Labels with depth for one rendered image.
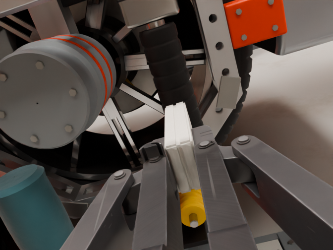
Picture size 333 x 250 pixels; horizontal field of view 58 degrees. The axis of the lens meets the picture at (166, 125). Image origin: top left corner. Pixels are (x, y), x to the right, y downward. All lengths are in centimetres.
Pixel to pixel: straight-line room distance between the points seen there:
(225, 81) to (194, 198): 26
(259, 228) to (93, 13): 104
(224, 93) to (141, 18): 28
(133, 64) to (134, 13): 34
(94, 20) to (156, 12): 35
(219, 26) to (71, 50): 23
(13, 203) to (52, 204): 6
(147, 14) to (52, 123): 20
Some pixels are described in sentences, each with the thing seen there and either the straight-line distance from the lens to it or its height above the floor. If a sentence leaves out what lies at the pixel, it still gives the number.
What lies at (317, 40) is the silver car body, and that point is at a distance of 73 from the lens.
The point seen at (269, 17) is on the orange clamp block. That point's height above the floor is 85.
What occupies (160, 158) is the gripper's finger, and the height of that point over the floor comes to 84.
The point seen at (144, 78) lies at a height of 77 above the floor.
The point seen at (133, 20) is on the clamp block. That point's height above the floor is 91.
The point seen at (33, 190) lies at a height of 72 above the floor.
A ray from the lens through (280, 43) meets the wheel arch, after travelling 70.
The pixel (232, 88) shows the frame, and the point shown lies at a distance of 52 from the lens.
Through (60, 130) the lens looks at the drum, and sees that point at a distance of 41.
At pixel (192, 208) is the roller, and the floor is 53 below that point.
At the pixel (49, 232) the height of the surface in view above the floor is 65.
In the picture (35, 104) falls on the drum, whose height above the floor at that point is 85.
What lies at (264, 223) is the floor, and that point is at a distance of 136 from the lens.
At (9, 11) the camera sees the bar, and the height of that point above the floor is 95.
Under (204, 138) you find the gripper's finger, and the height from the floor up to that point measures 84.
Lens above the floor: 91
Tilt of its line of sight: 20 degrees down
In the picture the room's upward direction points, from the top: 18 degrees counter-clockwise
